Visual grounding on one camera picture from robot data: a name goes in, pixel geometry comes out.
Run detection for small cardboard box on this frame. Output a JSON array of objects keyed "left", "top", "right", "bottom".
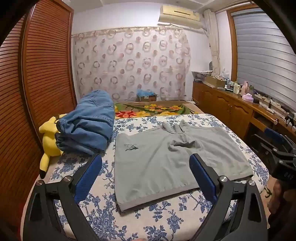
[{"left": 135, "top": 94, "right": 158, "bottom": 102}]

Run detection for wooden cabinet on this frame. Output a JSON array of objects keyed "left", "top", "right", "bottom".
[{"left": 192, "top": 81, "right": 296, "bottom": 144}]

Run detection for cream tied curtain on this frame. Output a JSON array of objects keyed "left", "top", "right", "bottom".
[{"left": 205, "top": 9, "right": 220, "bottom": 77}]

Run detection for blue floral bed sheet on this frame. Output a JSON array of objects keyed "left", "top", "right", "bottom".
[{"left": 35, "top": 113, "right": 270, "bottom": 241}]

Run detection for ring patterned curtain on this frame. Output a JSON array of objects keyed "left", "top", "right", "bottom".
[{"left": 72, "top": 25, "right": 192, "bottom": 102}]

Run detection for wooden slatted wardrobe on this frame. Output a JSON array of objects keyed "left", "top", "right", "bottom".
[{"left": 0, "top": 0, "right": 78, "bottom": 232}]

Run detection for blue jeans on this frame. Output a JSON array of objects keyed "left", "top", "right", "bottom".
[{"left": 55, "top": 90, "right": 115, "bottom": 155}]

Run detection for brown floral blanket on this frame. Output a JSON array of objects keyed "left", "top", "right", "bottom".
[{"left": 114, "top": 101, "right": 205, "bottom": 119}]

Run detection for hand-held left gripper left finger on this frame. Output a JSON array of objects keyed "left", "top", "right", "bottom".
[{"left": 23, "top": 153, "right": 103, "bottom": 241}]

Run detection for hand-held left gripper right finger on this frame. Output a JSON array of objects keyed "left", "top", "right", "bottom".
[{"left": 189, "top": 153, "right": 269, "bottom": 241}]

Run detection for wooden window frame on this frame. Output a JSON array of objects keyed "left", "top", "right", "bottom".
[{"left": 226, "top": 2, "right": 262, "bottom": 82}]

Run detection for yellow plush toy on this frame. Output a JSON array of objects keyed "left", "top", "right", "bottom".
[{"left": 38, "top": 113, "right": 67, "bottom": 179}]

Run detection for white power strip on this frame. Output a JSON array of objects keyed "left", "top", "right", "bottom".
[{"left": 254, "top": 93, "right": 281, "bottom": 109}]

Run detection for flat cardboard box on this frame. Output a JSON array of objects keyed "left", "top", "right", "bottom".
[{"left": 203, "top": 76, "right": 226, "bottom": 88}]

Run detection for grey pants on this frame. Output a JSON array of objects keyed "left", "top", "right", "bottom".
[{"left": 114, "top": 120, "right": 253, "bottom": 212}]

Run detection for white basket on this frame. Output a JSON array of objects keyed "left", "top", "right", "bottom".
[{"left": 191, "top": 70, "right": 212, "bottom": 81}]

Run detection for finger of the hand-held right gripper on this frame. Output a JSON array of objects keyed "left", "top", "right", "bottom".
[
  {"left": 265, "top": 128, "right": 296, "bottom": 151},
  {"left": 252, "top": 134, "right": 281, "bottom": 160}
]

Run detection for grey window blind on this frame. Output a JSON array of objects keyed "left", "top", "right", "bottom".
[{"left": 231, "top": 7, "right": 296, "bottom": 112}]

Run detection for person's right hand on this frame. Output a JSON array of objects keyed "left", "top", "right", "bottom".
[{"left": 268, "top": 181, "right": 286, "bottom": 215}]

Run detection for cream air conditioner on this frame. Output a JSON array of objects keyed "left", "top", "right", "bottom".
[{"left": 158, "top": 4, "right": 201, "bottom": 29}]

